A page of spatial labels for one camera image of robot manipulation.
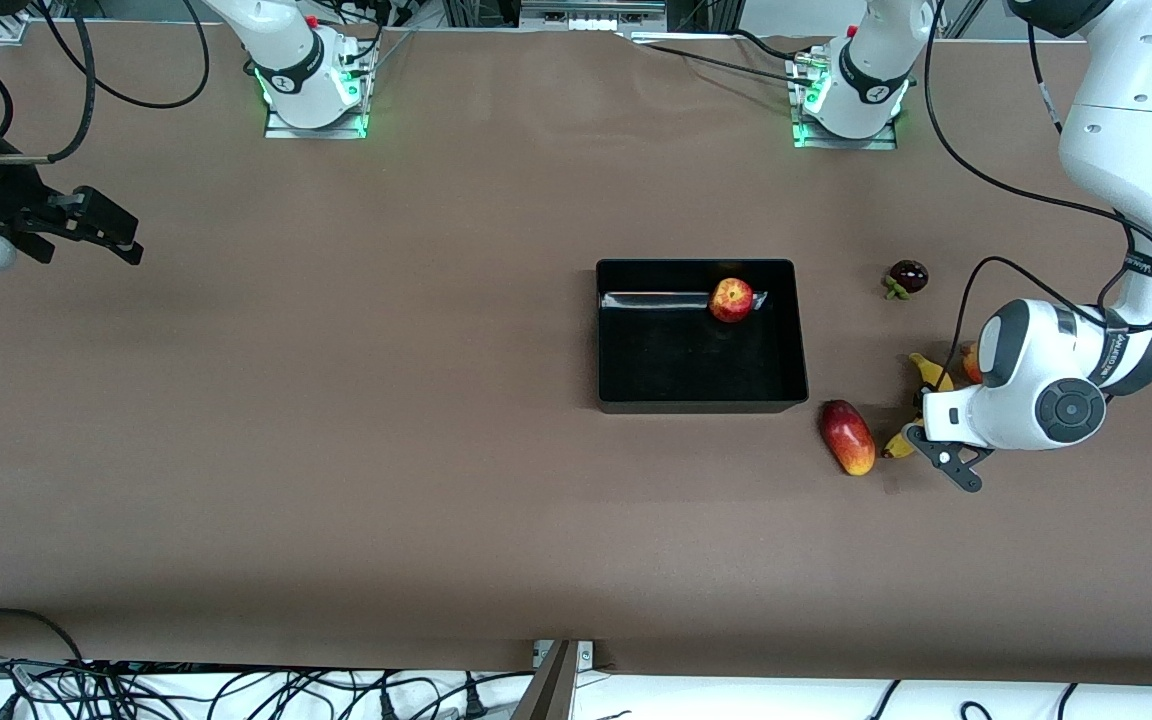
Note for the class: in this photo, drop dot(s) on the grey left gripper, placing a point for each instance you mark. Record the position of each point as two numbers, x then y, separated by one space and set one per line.
917 399

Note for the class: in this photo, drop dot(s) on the yellow banana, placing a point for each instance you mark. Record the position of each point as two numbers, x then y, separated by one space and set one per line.
931 375

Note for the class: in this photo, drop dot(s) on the black plastic box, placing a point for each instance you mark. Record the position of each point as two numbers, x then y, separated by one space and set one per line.
696 370

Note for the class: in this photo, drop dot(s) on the red yellow apple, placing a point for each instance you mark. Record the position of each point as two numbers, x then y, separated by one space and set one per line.
731 300

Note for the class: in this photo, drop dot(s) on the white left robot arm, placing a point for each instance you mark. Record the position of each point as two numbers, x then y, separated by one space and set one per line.
1136 120

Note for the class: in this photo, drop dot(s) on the red peach apple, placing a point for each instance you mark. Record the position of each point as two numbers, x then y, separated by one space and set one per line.
973 365

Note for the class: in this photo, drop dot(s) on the red yellow mango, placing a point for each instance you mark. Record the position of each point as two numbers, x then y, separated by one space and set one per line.
848 438

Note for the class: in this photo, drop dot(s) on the dark purple mangosteen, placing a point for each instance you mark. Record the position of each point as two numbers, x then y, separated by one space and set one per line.
908 276

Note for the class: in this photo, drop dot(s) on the aluminium profile bar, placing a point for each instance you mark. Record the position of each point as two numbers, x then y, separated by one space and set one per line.
548 690

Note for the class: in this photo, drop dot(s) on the grey power strip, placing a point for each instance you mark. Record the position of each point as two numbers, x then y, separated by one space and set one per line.
591 10

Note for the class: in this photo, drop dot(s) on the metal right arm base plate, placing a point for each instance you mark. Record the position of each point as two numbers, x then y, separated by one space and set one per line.
316 133

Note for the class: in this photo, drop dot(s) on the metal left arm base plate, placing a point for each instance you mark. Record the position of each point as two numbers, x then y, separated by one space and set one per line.
846 144

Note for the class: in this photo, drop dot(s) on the silver corner bracket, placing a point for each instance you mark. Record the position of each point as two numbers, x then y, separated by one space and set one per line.
586 655

